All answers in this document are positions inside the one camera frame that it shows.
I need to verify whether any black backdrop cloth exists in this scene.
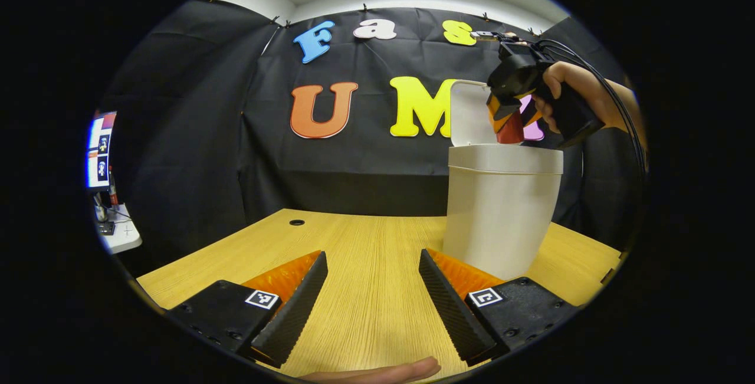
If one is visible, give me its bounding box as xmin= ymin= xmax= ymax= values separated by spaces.
xmin=109 ymin=0 xmax=644 ymax=267

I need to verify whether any computer monitor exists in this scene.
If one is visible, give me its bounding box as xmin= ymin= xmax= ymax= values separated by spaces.
xmin=87 ymin=111 xmax=117 ymax=190

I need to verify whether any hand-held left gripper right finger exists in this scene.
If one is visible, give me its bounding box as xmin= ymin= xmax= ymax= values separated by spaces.
xmin=419 ymin=248 xmax=580 ymax=367

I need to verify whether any white garbage bin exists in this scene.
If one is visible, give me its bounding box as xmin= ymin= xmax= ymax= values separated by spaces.
xmin=442 ymin=80 xmax=564 ymax=281

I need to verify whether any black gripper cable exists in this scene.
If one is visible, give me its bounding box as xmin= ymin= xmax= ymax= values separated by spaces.
xmin=534 ymin=39 xmax=646 ymax=172

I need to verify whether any wooden desktop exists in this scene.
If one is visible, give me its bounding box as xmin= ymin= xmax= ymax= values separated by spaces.
xmin=137 ymin=208 xmax=623 ymax=382

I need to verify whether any red pop can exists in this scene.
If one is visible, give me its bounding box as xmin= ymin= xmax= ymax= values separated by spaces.
xmin=495 ymin=110 xmax=526 ymax=145

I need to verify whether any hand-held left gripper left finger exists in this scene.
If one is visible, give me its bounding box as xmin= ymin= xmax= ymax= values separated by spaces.
xmin=168 ymin=250 xmax=329 ymax=369

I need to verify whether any white side table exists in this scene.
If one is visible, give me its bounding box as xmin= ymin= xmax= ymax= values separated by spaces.
xmin=94 ymin=201 xmax=142 ymax=255

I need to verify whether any white garbage bin lid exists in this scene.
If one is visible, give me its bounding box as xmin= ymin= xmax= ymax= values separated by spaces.
xmin=449 ymin=80 xmax=502 ymax=147

